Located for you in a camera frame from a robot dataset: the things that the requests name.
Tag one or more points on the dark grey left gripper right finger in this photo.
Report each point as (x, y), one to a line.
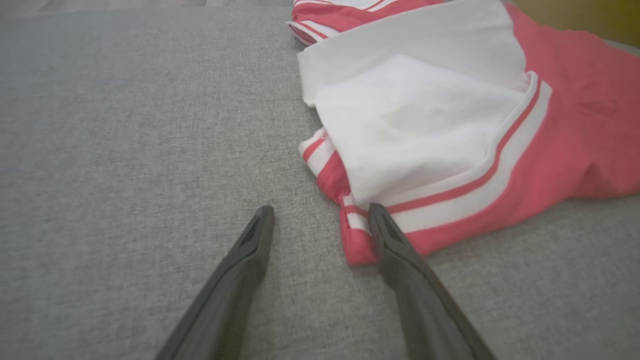
(420, 300)

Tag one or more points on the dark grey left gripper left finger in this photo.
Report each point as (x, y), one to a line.
(225, 300)

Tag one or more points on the red and white jersey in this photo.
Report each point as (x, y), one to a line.
(425, 115)

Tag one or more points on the large grey sofa chaise cushion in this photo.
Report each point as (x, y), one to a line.
(125, 150)

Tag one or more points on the yellow sofa backrest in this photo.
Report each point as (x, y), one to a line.
(600, 20)

